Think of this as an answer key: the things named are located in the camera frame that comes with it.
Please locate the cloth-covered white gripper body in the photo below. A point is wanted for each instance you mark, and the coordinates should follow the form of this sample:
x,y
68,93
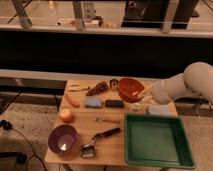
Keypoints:
x,y
161,92

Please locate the cream soft gripper finger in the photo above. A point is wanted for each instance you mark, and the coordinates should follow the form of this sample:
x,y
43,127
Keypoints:
x,y
145,94

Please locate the red-orange bowl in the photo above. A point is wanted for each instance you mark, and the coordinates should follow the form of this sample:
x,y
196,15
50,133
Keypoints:
x,y
128,89

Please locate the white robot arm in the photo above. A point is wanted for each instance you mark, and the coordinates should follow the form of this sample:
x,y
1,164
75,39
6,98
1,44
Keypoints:
x,y
196,80

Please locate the light blue lid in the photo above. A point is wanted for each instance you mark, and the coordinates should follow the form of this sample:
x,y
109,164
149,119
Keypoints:
x,y
158,110

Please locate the white round lid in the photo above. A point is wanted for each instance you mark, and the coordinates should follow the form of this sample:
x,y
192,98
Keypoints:
x,y
137,108

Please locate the black rectangular block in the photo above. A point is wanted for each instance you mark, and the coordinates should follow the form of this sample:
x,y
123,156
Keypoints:
x,y
114,103

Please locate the green plastic tray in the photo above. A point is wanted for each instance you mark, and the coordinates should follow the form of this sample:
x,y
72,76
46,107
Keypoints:
x,y
156,141

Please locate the small metal fork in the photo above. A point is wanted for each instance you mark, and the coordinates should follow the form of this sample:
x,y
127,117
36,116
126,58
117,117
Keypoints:
x,y
99,119

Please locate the blue sponge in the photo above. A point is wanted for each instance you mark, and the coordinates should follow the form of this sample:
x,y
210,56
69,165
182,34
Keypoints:
x,y
93,103

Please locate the yellow banana toy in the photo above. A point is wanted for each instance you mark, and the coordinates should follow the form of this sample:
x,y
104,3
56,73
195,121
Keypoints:
x,y
76,88

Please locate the orange carrot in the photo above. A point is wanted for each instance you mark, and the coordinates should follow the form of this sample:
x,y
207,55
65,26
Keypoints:
x,y
71,101

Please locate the red-yellow apple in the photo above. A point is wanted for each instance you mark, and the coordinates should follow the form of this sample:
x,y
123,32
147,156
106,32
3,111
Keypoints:
x,y
66,115

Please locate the purple bowl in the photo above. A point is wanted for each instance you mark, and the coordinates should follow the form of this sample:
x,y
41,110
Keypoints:
x,y
62,139

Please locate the black-handled spatula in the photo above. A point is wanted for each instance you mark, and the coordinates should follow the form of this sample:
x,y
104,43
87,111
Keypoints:
x,y
88,150

